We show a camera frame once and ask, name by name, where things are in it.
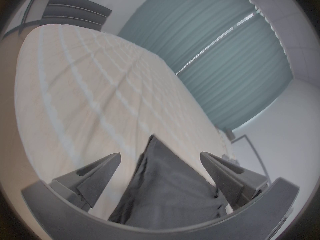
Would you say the black polo shirt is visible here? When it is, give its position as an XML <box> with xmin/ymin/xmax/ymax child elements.
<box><xmin>107</xmin><ymin>135</ymin><xmax>234</xmax><ymax>231</ymax></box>

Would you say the white printed pillow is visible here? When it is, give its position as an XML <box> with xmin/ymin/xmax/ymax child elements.
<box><xmin>216</xmin><ymin>130</ymin><xmax>234</xmax><ymax>157</ymax></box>

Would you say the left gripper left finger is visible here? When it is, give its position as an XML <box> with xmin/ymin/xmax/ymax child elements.
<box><xmin>51</xmin><ymin>152</ymin><xmax>122</xmax><ymax>209</ymax></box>

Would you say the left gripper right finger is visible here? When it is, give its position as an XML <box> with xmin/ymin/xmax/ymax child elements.
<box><xmin>200</xmin><ymin>152</ymin><xmax>272</xmax><ymax>208</ymax></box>

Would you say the bed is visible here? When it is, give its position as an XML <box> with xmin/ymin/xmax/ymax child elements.
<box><xmin>14</xmin><ymin>24</ymin><xmax>272</xmax><ymax>224</ymax></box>

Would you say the blue-green curtain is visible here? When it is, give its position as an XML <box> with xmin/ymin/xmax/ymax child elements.
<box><xmin>176</xmin><ymin>8</ymin><xmax>295</xmax><ymax>132</ymax></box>
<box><xmin>117</xmin><ymin>0</ymin><xmax>259</xmax><ymax>76</ymax></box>

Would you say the grey bedside table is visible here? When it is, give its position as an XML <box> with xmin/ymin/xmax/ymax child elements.
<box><xmin>224</xmin><ymin>128</ymin><xmax>235</xmax><ymax>142</ymax></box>

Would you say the black chest of drawers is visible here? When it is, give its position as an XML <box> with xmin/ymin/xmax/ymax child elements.
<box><xmin>32</xmin><ymin>0</ymin><xmax>113</xmax><ymax>32</ymax></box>

